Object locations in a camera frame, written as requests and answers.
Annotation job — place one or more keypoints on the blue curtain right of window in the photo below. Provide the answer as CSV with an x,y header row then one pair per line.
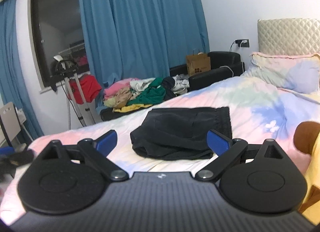
x,y
140,38

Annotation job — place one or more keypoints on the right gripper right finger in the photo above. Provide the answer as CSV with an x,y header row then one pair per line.
x,y
258,178

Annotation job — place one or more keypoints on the pastel pillow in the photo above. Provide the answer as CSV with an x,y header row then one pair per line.
x,y
296,73

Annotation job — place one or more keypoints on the blue curtain left of window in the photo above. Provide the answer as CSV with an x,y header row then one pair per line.
x,y
13,88

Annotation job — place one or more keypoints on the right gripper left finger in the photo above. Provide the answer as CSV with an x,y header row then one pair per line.
x,y
64,179

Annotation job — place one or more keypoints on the blue curtain of window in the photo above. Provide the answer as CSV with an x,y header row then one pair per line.
x,y
13,88
140,38

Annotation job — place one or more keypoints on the brown and yellow plush toy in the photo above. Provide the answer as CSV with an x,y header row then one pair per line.
x,y
306,140

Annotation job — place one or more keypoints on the garment steamer stand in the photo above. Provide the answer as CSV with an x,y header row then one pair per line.
x,y
67,68

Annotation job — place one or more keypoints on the white and black chair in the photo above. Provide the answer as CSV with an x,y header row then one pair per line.
x,y
14,135

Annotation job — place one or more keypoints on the wall socket with charger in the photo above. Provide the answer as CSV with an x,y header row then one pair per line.
x,y
241,43

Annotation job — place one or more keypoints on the black sweatpants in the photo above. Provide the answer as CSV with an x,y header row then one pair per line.
x,y
179,133

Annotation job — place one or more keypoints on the red garment on steamer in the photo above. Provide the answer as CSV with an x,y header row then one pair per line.
x,y
90,88

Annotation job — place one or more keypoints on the black sofa bench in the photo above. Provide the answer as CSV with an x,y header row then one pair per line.
x,y
224,64

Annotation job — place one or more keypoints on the pile of colourful clothes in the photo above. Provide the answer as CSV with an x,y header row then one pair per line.
x,y
128,95

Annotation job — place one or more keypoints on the beige quilted headboard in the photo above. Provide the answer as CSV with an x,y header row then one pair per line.
x,y
288,36

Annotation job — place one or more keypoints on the dark window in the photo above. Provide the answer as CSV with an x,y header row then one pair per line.
x,y
57,30

